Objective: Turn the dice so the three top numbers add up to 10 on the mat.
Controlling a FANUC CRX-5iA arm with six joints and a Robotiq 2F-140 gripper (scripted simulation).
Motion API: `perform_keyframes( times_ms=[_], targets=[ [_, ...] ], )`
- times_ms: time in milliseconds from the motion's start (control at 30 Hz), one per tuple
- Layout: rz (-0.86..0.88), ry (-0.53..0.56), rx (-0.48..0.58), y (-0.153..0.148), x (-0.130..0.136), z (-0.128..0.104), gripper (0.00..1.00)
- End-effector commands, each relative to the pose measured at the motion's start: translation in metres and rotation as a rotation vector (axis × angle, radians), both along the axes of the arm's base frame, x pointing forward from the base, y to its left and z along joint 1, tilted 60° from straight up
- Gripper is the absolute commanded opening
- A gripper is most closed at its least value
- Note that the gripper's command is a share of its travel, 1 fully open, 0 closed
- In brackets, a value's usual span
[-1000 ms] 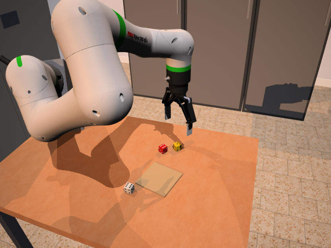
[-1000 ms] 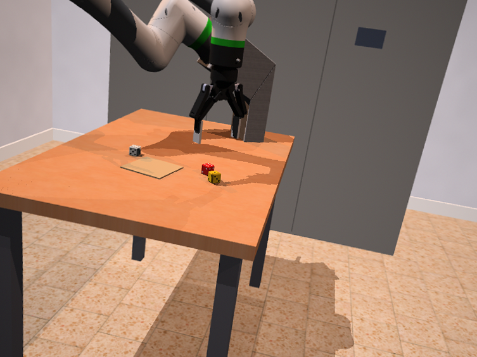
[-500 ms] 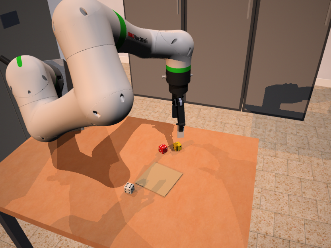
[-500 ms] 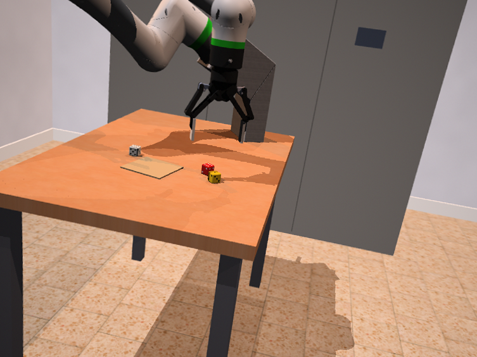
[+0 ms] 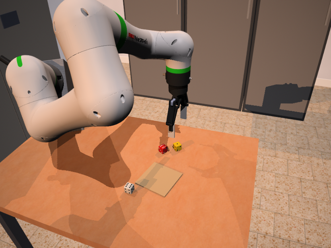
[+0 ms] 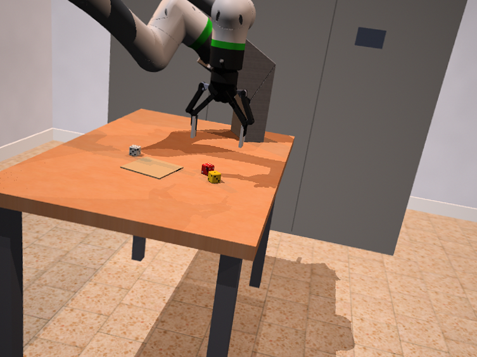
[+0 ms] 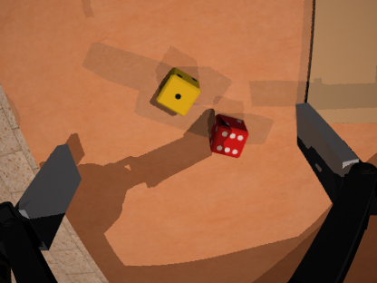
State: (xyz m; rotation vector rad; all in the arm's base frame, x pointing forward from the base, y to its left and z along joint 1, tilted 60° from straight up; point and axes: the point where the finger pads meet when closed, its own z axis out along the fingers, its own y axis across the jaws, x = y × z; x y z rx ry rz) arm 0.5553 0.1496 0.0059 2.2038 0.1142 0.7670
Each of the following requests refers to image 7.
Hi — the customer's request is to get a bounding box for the dark red die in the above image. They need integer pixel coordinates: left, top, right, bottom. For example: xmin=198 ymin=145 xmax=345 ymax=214
xmin=209 ymin=114 xmax=249 ymax=158

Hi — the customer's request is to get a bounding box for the tan flat mat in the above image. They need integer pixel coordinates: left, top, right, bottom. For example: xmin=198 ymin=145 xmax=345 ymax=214
xmin=305 ymin=0 xmax=377 ymax=123

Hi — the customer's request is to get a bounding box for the yellow die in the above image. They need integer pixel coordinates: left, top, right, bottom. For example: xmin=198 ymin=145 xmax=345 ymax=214
xmin=156 ymin=67 xmax=200 ymax=116

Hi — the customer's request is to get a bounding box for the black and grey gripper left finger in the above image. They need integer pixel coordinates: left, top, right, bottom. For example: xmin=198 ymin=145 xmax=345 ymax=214
xmin=0 ymin=143 xmax=82 ymax=283

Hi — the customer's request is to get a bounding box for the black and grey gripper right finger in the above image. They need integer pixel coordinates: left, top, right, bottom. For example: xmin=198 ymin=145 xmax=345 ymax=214
xmin=287 ymin=102 xmax=377 ymax=283

